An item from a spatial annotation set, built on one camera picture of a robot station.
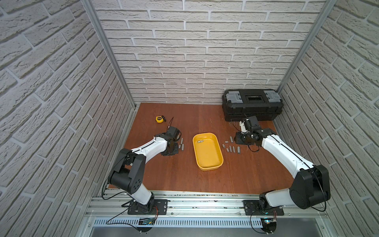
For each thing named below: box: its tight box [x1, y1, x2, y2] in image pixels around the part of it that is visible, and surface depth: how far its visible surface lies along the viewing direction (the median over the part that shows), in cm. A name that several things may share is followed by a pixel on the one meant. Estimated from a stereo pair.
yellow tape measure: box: [155, 115, 167, 124], surface depth 111 cm
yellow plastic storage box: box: [192, 132, 225, 171], surface depth 94 cm
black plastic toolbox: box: [222, 88, 284, 122], surface depth 103 cm
